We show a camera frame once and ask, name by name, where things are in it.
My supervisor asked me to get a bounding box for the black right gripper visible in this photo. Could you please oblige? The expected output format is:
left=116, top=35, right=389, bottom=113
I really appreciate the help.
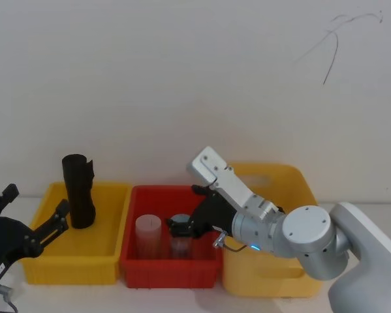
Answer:
left=167, top=184, right=238, bottom=242

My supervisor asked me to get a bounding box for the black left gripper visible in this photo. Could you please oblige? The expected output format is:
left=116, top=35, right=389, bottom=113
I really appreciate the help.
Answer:
left=0, top=183, right=70, bottom=285

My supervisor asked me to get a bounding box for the clear bottle with dark cap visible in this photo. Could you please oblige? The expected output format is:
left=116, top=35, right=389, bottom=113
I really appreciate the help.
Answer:
left=169, top=213, right=194, bottom=260

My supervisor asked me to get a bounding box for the frosted pale pink cylinder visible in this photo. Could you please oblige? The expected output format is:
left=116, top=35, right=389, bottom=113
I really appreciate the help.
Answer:
left=135, top=214, right=164, bottom=260

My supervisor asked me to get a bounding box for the black rolled mesh tube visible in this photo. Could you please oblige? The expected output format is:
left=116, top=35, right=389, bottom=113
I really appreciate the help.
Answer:
left=61, top=153, right=97, bottom=230

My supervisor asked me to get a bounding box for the red plastic bin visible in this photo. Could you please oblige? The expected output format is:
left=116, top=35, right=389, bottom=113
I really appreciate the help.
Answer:
left=117, top=185, right=225, bottom=290

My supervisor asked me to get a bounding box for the yellow plastic bin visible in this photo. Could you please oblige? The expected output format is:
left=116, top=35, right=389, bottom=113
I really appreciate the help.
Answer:
left=20, top=181, right=133, bottom=286

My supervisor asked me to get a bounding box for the thin dark cable silver plug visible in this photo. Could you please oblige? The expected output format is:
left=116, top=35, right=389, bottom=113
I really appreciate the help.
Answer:
left=213, top=228, right=249, bottom=254

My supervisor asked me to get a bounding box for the yellow plastic basket with handles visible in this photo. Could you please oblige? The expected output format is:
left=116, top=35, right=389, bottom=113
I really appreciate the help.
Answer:
left=221, top=162, right=324, bottom=300

